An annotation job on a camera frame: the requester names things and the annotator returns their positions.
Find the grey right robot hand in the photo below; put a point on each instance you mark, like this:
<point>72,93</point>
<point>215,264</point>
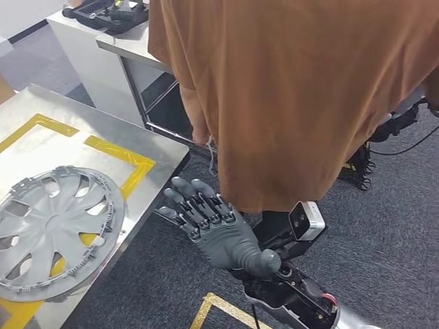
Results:
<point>223,240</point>

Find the yellow floor tape square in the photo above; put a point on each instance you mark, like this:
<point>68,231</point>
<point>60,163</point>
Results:
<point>205,302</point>

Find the yellow tape outline on workbench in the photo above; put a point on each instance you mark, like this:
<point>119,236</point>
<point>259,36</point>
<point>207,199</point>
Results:
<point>116,152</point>

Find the stainless steel workbench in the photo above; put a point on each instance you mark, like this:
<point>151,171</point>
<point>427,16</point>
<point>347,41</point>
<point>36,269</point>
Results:
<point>165,154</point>

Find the silver plastic hubcap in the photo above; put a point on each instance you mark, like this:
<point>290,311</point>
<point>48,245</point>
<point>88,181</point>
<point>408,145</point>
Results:
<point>51,227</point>

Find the steel side table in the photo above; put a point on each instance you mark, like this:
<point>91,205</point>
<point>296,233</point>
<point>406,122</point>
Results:
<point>103,81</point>

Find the black tool tray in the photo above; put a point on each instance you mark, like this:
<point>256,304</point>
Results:
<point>113,18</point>

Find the person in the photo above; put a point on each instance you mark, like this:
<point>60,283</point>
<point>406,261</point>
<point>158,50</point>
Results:
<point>292,91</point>

